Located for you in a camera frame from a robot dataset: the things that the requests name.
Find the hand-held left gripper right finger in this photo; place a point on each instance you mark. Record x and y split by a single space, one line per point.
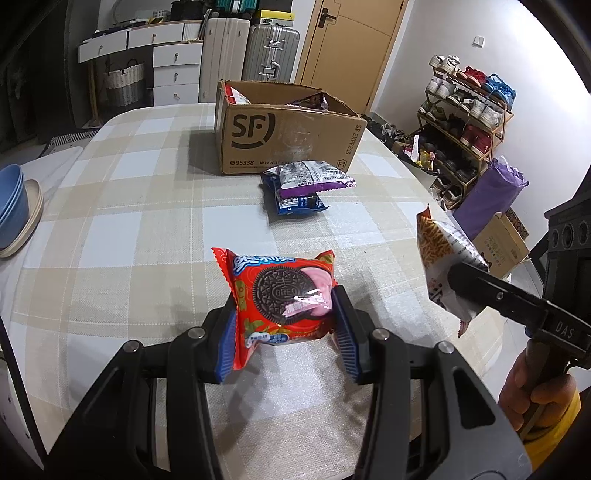
346 341

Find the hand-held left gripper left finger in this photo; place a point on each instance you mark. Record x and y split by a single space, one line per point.
228 344

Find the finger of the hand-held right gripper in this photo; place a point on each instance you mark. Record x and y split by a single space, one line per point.
489 290

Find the red cookie packet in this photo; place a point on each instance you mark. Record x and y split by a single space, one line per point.
277 300

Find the white orange snack packet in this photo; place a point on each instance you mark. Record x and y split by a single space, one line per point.
438 249

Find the brown cardboard box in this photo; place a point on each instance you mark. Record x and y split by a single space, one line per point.
286 138

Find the person's right forearm yellow sleeve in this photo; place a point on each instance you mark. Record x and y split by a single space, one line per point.
561 434

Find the person's right hand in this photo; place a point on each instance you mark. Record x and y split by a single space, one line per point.
512 397

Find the small cardboard box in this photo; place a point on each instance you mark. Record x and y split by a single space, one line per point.
501 244

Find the purple rolled mat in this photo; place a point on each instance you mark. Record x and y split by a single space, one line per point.
489 198

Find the blue snack packet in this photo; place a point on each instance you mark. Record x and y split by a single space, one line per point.
295 205

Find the colourful wrappers pile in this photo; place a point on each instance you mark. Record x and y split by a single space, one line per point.
425 159

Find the wooden shoe rack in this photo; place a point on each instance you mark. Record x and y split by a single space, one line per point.
494 143

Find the beige checked tablecloth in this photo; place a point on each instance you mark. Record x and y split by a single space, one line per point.
138 221

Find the many assorted shoes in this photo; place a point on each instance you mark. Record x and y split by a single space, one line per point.
480 138

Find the white purple snack packet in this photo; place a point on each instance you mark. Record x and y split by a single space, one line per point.
307 175

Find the beige plate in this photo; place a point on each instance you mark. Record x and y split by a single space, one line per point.
32 217

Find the blue bowl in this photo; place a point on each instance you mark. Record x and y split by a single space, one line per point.
9 184
11 230

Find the red white snack packet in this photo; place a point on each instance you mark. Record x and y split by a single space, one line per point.
236 94

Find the striped floor mat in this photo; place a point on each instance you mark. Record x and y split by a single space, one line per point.
69 138

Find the wooden door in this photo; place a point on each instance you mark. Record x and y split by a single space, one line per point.
355 55

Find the woven basket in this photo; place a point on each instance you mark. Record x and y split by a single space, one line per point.
124 85

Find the beige suitcase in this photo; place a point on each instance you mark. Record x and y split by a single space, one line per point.
221 55

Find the white drawer desk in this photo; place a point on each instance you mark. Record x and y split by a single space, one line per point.
171 55

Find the silver suitcase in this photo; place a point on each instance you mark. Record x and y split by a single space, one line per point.
270 50

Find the yellow shoe box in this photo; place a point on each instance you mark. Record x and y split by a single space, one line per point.
277 17

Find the black bucket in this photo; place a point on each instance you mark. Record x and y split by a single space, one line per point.
187 9

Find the teal suitcase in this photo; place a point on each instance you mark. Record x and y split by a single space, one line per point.
235 4

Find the white light switch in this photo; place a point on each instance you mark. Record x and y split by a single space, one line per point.
478 41

